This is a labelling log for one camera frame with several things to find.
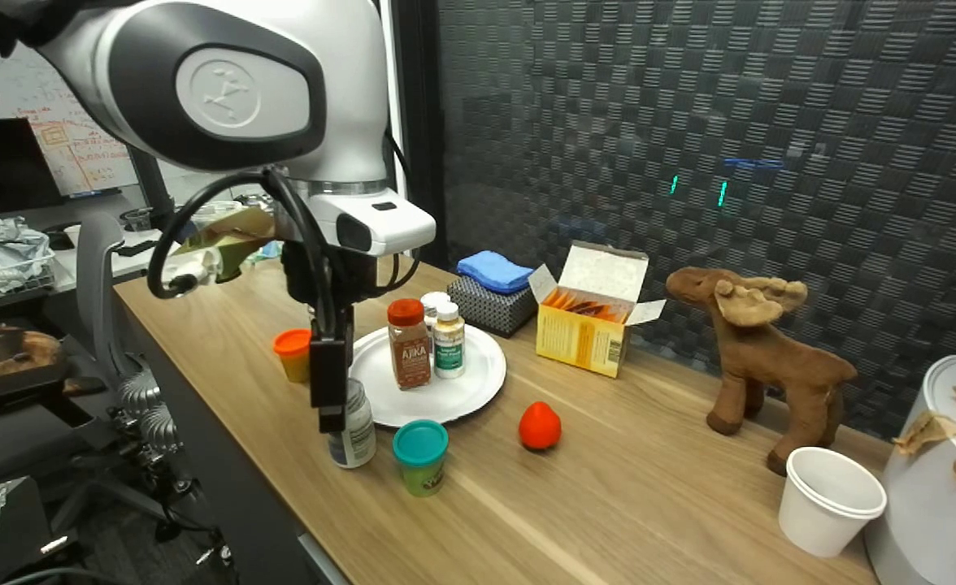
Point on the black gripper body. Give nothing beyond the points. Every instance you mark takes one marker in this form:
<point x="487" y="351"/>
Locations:
<point x="330" y="282"/>

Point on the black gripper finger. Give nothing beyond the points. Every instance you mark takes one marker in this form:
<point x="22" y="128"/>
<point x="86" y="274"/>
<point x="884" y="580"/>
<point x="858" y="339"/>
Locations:
<point x="330" y="380"/>

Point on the spice bottle red cap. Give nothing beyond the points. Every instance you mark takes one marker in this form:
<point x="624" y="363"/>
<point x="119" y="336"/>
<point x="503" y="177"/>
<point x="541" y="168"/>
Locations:
<point x="408" y="344"/>

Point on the white supplement bottle grey lid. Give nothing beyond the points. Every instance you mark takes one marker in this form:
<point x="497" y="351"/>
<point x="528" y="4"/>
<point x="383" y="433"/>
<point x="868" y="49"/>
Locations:
<point x="354" y="444"/>

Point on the small white pill bottle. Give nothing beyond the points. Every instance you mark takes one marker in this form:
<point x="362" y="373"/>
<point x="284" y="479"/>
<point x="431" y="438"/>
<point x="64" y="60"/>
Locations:
<point x="448" y="339"/>

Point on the teal lid dough tub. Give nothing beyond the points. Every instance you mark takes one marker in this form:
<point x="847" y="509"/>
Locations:
<point x="420" y="453"/>

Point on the white bottle blue label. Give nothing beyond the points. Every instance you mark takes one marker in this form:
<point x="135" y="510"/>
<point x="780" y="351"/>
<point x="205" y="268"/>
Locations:
<point x="432" y="302"/>

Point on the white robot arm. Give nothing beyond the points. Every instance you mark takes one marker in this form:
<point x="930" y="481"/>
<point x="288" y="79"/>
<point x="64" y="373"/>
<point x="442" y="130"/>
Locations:
<point x="278" y="91"/>

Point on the white paper plate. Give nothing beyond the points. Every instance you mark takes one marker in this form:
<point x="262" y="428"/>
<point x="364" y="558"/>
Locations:
<point x="442" y="399"/>

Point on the orange lid dough tub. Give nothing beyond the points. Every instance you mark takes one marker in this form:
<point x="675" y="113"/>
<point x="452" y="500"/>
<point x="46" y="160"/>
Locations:
<point x="294" y="351"/>

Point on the blue folded cloth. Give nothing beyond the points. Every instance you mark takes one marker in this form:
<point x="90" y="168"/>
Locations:
<point x="493" y="270"/>

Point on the grey foam block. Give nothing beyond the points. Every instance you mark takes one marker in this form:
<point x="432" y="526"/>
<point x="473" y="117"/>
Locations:
<point x="493" y="311"/>

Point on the orange plush ball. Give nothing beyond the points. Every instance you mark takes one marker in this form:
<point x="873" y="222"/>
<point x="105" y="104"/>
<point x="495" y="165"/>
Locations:
<point x="541" y="428"/>

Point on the open yellow cardboard box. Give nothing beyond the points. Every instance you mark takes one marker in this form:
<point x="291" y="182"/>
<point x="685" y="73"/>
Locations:
<point x="586" y="311"/>

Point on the brown moose plush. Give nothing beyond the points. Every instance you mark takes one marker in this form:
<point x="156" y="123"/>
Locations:
<point x="754" y="355"/>

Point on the white paper cup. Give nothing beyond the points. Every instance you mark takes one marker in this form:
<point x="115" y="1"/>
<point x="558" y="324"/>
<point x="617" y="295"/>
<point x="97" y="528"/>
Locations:
<point x="826" y="501"/>

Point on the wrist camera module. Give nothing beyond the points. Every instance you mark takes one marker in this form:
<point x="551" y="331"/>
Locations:
<point x="370" y="222"/>

